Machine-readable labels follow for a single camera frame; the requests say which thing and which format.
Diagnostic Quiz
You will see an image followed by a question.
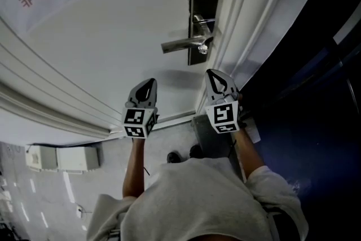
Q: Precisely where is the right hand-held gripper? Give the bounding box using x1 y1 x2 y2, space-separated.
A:
204 69 244 134

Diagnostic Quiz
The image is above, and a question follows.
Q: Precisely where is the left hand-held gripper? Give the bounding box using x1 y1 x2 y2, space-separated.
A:
121 78 160 139

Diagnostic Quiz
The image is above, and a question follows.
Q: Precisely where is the white metal door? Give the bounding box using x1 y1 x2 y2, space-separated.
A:
0 0 240 128

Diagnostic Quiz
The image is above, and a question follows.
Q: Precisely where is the person's right forearm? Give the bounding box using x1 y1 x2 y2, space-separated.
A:
232 128 266 183

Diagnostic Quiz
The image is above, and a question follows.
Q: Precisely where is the person's left forearm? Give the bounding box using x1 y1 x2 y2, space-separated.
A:
121 137 146 199

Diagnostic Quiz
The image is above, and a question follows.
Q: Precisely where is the silver door lock plate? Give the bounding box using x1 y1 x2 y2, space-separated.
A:
187 0 222 67

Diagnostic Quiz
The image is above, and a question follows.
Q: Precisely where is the person's right black shoe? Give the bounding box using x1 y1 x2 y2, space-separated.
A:
189 144 204 159

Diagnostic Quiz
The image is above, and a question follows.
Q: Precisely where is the person's black shoe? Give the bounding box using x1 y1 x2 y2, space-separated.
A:
189 144 204 159
166 151 182 164

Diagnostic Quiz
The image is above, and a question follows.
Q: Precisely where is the person's left black shoe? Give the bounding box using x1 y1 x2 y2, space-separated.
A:
166 151 182 164

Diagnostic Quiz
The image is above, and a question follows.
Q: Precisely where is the white box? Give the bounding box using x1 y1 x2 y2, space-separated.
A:
56 146 100 173

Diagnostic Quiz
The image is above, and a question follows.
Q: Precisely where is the person's grey shirt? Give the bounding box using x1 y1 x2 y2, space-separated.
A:
85 157 310 241

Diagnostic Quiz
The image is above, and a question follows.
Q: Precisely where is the beige box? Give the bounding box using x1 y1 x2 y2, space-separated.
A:
25 144 59 172

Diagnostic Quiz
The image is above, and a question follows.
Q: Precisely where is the silver door lever handle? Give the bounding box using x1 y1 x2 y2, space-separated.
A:
160 14 217 55

